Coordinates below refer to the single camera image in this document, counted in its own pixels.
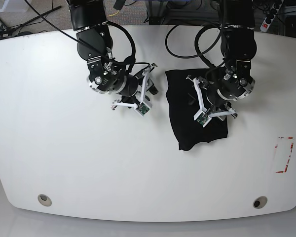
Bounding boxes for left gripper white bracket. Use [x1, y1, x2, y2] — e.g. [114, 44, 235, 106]
[186, 75, 238, 125]

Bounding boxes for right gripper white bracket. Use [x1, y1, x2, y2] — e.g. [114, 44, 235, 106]
[111, 63, 159, 116]

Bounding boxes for black T-shirt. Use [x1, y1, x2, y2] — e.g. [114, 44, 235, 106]
[165, 69, 228, 151]

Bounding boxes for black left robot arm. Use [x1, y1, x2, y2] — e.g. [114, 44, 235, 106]
[186, 0, 257, 127]

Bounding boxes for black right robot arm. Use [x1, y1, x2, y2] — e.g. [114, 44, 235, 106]
[67, 0, 158, 116]

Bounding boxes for red tape rectangle marking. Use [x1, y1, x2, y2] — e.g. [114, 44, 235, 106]
[273, 137, 294, 173]

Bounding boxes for white power strip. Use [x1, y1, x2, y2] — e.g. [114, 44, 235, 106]
[260, 0, 284, 33]

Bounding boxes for right table grommet hole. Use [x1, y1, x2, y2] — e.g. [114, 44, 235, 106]
[253, 196, 268, 209]

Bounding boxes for table grommet hole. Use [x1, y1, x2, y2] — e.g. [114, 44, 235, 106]
[37, 194, 52, 207]
[253, 196, 268, 209]

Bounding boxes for left table grommet hole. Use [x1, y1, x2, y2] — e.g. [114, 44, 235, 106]
[37, 194, 52, 207]

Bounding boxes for black tripod stand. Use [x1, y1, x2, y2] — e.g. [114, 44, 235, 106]
[0, 5, 62, 40]

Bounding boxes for clear plastic storage box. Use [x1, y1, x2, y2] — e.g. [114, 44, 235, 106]
[0, 0, 29, 12]

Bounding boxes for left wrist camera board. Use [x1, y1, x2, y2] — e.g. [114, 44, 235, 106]
[196, 115, 210, 127]

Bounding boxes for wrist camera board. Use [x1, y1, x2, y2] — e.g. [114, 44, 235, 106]
[196, 115, 210, 127]
[137, 103, 150, 116]

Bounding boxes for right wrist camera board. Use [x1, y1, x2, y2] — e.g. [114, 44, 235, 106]
[137, 103, 150, 116]

